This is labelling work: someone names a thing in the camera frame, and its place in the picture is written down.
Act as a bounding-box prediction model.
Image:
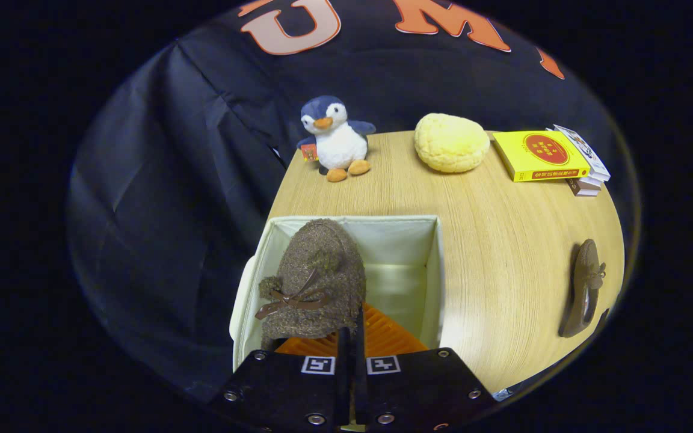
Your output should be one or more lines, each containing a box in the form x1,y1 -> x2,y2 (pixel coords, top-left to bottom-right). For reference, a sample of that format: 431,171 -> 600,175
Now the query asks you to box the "beige fabric storage box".
229,215 -> 445,370

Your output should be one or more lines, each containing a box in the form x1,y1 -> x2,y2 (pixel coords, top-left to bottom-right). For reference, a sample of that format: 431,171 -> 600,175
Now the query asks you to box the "yellow plush bun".
414,113 -> 491,174

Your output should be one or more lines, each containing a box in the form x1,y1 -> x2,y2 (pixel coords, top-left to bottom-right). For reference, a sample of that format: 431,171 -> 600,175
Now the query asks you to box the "blue white penguin plush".
297,95 -> 377,183

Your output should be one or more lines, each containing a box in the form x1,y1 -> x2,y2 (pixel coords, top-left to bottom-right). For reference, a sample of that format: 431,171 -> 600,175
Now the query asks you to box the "yellow book red circle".
493,131 -> 591,182

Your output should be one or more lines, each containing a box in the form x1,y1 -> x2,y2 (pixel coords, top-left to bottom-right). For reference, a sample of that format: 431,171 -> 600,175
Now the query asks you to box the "brown fuzzy shoe with bow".
559,239 -> 607,338
255,218 -> 366,352

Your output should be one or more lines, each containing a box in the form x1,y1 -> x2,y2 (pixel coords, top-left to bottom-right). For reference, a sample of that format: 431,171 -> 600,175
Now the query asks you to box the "white illustrated cover book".
554,124 -> 611,181

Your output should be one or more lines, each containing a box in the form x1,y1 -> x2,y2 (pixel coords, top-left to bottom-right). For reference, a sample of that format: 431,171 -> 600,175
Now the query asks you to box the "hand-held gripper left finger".
210,327 -> 353,433

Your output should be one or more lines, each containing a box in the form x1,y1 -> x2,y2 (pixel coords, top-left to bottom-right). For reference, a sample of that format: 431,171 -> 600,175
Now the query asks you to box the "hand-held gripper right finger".
353,302 -> 499,433

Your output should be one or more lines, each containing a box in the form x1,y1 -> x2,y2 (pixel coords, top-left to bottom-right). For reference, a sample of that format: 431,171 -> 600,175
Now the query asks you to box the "white book brown spine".
566,179 -> 601,197

